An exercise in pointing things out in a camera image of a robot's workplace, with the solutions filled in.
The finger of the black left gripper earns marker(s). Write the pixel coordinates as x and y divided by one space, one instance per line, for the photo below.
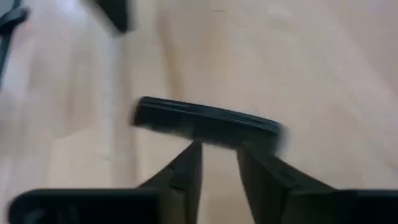
116 14

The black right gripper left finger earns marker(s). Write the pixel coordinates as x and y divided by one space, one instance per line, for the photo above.
183 174

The black toiletry case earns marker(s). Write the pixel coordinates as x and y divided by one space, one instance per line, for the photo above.
202 121

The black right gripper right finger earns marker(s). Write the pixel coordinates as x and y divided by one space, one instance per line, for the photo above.
270 180

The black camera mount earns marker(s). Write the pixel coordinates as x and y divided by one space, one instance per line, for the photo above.
12 18

